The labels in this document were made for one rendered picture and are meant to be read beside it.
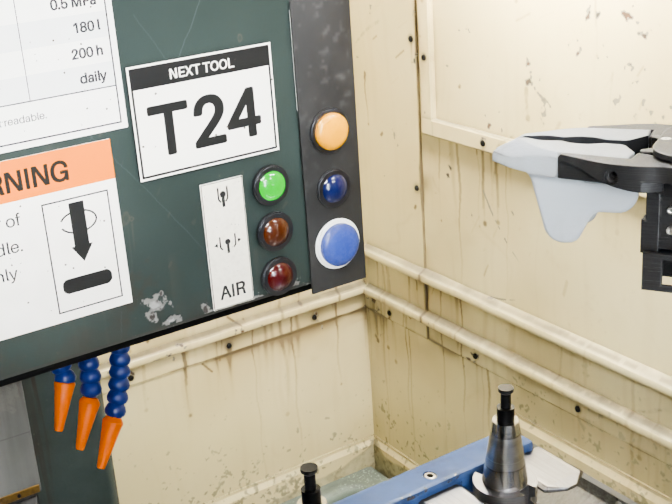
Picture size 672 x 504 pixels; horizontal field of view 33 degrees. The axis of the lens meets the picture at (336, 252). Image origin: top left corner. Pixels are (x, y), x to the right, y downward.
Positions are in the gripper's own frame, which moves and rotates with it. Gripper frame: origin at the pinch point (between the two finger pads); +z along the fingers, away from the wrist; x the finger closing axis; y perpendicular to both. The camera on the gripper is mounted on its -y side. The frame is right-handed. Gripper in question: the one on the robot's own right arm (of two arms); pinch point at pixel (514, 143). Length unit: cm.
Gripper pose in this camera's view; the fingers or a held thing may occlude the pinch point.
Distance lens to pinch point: 69.7
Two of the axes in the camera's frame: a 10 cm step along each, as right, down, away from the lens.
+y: 0.7, 9.3, 3.6
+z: -8.9, -1.0, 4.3
